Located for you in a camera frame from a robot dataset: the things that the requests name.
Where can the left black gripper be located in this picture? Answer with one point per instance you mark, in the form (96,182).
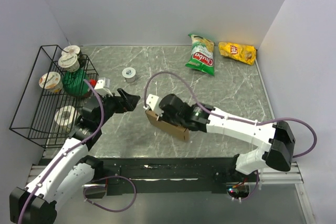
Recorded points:
(125,102)

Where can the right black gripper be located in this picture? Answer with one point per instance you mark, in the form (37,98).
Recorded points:
(164,117)

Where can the brown cardboard box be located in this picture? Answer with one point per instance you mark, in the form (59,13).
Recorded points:
(177,132)

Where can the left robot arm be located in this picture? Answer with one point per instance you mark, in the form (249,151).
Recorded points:
(72,167)

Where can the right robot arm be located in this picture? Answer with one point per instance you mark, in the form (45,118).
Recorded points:
(274,142)

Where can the small white yogurt cup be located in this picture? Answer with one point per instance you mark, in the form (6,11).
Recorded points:
(129,74)

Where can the green bottle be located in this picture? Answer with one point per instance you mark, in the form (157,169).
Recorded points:
(74,85)

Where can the green Chuba snack bag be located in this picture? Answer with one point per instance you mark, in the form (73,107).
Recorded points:
(202,55)

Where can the white tape roll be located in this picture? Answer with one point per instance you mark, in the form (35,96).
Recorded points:
(65,117)

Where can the Chobani yogurt cup middle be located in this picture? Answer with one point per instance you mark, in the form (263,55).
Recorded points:
(69,62)

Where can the chobani yogurt cup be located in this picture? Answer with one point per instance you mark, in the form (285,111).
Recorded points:
(69,62)
(51,81)

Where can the yogurt cup rear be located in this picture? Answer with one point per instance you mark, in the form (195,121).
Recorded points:
(72,49)

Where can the Chobani yogurt cup front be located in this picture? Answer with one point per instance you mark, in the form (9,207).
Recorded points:
(51,81)

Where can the yellow Lays chips bag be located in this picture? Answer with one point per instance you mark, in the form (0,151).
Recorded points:
(243,53)

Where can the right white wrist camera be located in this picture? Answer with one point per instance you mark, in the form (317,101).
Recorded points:
(152,103)

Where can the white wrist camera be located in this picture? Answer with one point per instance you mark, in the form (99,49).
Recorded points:
(152,103)
(101,86)

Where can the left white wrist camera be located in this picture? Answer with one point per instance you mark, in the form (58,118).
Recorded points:
(101,86)

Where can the black wire rack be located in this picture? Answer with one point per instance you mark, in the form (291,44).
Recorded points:
(34,115)

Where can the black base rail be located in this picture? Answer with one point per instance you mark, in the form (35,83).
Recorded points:
(182,175)

